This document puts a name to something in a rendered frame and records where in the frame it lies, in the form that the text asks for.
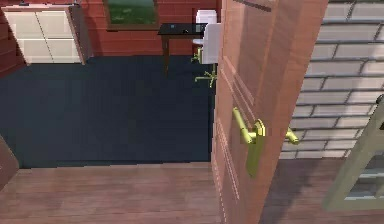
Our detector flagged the brown wooden room door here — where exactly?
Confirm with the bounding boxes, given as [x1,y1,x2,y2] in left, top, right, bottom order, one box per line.
[211,0,330,224]

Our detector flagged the brass door handle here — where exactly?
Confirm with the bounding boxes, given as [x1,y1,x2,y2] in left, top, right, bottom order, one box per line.
[285,127,300,146]
[232,106,267,178]

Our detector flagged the white box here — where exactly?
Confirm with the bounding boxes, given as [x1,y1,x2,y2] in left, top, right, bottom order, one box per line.
[195,9,218,25]

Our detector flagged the dark framed window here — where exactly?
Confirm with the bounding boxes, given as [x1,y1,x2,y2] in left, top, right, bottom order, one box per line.
[102,0,160,32]

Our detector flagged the white office chair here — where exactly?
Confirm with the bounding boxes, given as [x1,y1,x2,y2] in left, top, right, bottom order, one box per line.
[190,22,222,89]

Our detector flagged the black top wooden table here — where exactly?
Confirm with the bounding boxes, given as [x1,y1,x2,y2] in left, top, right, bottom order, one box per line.
[157,22,209,76]

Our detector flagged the olive framed glass door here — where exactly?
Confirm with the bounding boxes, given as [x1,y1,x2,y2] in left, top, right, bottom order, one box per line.
[322,94,384,212]

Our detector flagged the white cupboard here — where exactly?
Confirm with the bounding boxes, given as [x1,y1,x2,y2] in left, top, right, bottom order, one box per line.
[1,3,94,66]

